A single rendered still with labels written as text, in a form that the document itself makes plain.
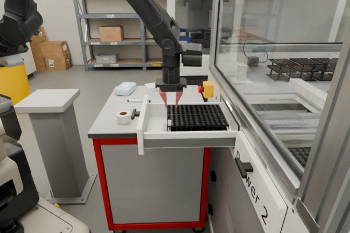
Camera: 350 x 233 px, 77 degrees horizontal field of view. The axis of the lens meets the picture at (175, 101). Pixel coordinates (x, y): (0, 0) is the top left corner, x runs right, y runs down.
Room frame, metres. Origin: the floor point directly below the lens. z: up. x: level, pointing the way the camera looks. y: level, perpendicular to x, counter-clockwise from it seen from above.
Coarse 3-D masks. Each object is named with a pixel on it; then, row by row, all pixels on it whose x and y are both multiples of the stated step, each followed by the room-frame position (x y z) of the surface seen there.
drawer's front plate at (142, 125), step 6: (144, 96) 0.88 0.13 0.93; (144, 102) 0.82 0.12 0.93; (144, 108) 0.76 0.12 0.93; (144, 114) 0.72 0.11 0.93; (144, 120) 0.70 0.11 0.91; (138, 126) 0.63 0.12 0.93; (144, 126) 0.69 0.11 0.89; (138, 132) 0.62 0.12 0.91; (138, 138) 0.62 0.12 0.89; (138, 144) 0.62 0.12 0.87; (144, 150) 0.65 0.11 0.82
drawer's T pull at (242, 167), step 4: (236, 160) 0.48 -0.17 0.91; (240, 160) 0.48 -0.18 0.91; (236, 164) 0.47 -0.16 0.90; (240, 164) 0.46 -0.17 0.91; (244, 164) 0.46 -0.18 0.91; (248, 164) 0.46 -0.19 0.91; (240, 168) 0.45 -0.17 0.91; (244, 168) 0.45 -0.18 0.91; (248, 168) 0.45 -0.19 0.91; (252, 168) 0.45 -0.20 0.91; (240, 172) 0.44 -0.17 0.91; (244, 172) 0.43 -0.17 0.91; (244, 176) 0.42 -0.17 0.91
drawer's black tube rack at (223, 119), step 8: (176, 112) 0.78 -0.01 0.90; (184, 112) 0.78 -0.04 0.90; (192, 112) 0.79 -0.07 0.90; (200, 112) 0.78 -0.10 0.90; (208, 112) 0.78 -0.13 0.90; (216, 112) 0.79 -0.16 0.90; (176, 120) 0.72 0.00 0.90; (184, 120) 0.72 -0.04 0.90; (192, 120) 0.72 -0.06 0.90; (200, 120) 0.72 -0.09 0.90; (208, 120) 0.72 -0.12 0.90; (216, 120) 0.72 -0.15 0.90; (224, 120) 0.73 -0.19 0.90; (176, 128) 0.71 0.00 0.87; (184, 128) 0.71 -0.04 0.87; (192, 128) 0.71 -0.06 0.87; (200, 128) 0.71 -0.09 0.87; (208, 128) 0.71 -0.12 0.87; (216, 128) 0.71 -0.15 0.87; (224, 128) 0.71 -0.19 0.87
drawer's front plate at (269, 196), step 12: (240, 132) 0.59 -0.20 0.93; (240, 144) 0.56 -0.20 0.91; (240, 156) 0.55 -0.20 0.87; (252, 156) 0.48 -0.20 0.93; (264, 168) 0.43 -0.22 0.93; (252, 180) 0.44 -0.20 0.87; (264, 180) 0.39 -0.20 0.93; (252, 192) 0.43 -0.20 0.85; (264, 192) 0.38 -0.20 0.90; (276, 192) 0.35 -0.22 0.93; (264, 204) 0.37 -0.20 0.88; (276, 204) 0.33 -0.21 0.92; (276, 216) 0.32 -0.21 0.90; (264, 228) 0.35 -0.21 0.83; (276, 228) 0.32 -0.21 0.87
